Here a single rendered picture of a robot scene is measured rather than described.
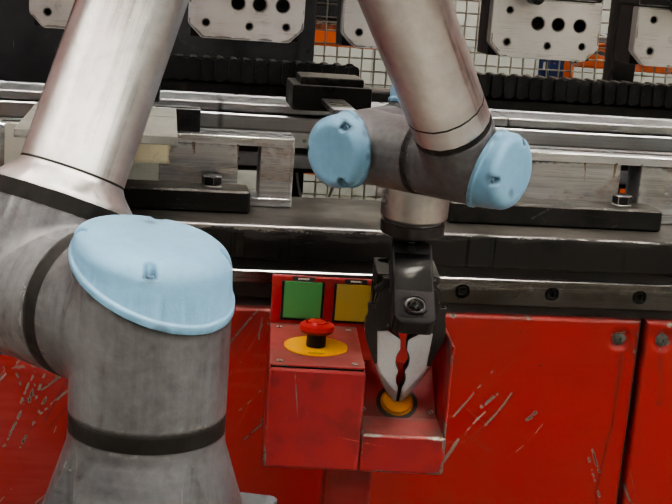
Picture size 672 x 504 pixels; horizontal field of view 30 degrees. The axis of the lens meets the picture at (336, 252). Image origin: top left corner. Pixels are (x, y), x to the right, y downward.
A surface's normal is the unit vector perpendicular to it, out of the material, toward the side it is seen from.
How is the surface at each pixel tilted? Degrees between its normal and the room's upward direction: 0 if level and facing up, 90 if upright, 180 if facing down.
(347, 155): 93
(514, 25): 90
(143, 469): 81
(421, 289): 35
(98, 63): 73
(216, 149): 90
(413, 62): 124
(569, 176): 90
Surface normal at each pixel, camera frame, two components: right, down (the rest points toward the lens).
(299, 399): 0.05, 0.23
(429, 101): -0.16, 0.72
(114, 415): -0.26, 0.20
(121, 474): -0.07, -0.08
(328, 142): -0.64, 0.19
